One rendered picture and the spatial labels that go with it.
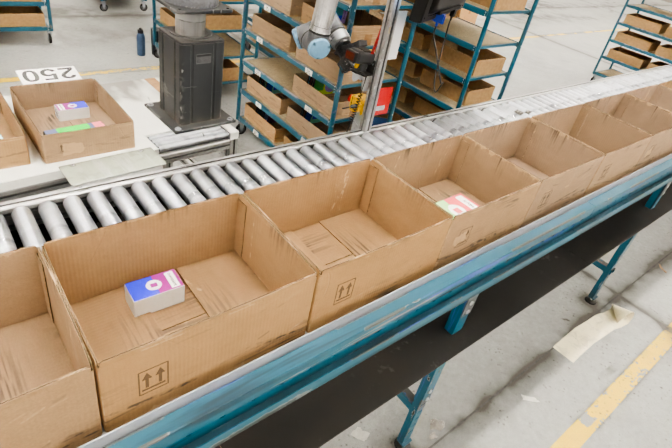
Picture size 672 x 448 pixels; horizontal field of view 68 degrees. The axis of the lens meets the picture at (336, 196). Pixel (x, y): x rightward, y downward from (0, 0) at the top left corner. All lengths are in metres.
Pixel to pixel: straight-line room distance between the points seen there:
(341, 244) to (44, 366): 0.68
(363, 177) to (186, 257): 0.51
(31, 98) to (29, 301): 1.16
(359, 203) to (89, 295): 0.71
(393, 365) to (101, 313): 0.73
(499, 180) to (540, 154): 0.40
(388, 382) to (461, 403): 0.88
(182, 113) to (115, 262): 1.00
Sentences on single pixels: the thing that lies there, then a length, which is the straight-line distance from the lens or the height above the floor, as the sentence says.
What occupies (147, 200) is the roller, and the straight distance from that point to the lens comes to 1.60.
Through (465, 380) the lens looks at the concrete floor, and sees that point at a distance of 2.28.
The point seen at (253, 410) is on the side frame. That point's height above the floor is 0.79.
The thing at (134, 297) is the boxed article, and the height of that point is 0.93.
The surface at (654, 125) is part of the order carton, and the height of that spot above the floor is 0.97.
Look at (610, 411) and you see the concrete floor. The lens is 2.54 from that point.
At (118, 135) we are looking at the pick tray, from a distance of 1.82.
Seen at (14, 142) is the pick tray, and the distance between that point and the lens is 1.76.
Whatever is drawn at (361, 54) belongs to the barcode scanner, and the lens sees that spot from 2.03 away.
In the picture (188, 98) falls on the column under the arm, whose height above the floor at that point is 0.87.
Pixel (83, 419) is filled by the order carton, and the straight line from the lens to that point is 0.89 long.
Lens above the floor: 1.68
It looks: 33 degrees down
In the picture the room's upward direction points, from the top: 12 degrees clockwise
